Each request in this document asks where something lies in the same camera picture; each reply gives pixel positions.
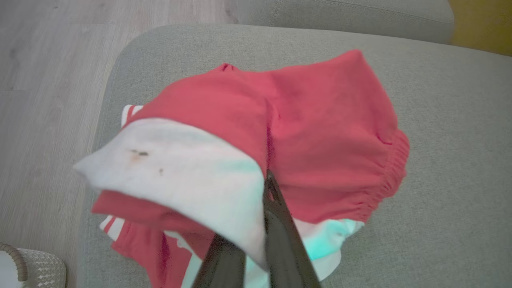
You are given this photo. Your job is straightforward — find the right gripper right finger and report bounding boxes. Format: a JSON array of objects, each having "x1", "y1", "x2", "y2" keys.
[{"x1": 262, "y1": 170, "x2": 321, "y2": 288}]

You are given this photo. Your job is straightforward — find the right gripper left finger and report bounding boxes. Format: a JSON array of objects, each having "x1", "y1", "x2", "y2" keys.
[{"x1": 192, "y1": 234, "x2": 246, "y2": 288}]

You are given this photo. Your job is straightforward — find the red garment with white stripes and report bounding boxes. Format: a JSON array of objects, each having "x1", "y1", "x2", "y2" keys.
[{"x1": 98, "y1": 105, "x2": 365, "y2": 288}]

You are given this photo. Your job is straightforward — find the white cloth garment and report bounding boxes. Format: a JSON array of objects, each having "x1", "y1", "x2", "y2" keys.
[{"x1": 73, "y1": 117, "x2": 268, "y2": 271}]

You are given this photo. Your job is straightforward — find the red shorts with elastic waist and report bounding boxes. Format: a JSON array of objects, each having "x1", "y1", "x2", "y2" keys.
[{"x1": 91, "y1": 49, "x2": 410, "y2": 234}]

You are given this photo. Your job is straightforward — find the white basket with brown rim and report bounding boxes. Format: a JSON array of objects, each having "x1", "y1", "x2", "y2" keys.
[{"x1": 0, "y1": 242, "x2": 67, "y2": 288}]

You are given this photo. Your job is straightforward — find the grey sofa back cushion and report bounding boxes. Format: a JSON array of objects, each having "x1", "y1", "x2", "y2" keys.
[{"x1": 236, "y1": 0, "x2": 456, "y2": 44}]

